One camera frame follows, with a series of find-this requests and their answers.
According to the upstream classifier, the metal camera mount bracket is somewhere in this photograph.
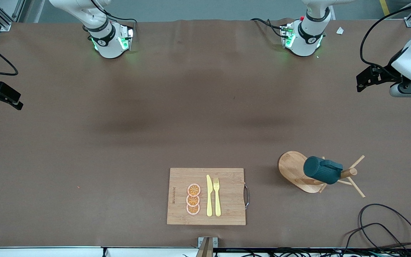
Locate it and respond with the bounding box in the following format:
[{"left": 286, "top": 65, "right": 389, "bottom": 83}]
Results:
[{"left": 196, "top": 237, "right": 219, "bottom": 257}]

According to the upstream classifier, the teal cup yellow inside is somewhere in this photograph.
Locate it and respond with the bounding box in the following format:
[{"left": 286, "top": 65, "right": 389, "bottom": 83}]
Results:
[{"left": 303, "top": 156, "right": 343, "bottom": 185}]

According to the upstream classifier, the wooden mug tree stand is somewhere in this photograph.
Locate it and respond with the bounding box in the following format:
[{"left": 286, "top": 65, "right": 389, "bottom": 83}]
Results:
[{"left": 278, "top": 151, "right": 366, "bottom": 198}]

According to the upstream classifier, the black coiled cable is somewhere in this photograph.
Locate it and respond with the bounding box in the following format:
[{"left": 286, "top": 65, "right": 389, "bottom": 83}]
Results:
[{"left": 341, "top": 203, "right": 411, "bottom": 257}]

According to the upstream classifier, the black cable bundle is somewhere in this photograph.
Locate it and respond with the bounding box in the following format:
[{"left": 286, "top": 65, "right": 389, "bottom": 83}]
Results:
[{"left": 220, "top": 248, "right": 411, "bottom": 257}]

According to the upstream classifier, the yellow plastic fork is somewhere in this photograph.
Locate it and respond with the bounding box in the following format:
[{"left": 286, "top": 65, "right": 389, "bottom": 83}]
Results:
[{"left": 213, "top": 177, "right": 222, "bottom": 217}]

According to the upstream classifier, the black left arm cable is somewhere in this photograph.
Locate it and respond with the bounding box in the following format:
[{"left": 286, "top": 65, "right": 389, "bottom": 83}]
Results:
[{"left": 360, "top": 2, "right": 411, "bottom": 79}]

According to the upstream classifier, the bamboo cutting board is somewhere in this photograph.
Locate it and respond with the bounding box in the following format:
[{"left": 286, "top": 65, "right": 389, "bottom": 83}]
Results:
[{"left": 167, "top": 168, "right": 250, "bottom": 226}]

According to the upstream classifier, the yellow plastic knife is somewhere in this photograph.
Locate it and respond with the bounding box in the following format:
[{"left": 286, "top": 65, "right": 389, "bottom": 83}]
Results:
[{"left": 206, "top": 175, "right": 213, "bottom": 217}]

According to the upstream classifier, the brown table mat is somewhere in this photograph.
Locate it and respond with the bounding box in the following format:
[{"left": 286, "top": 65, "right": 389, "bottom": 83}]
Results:
[{"left": 0, "top": 18, "right": 411, "bottom": 249}]

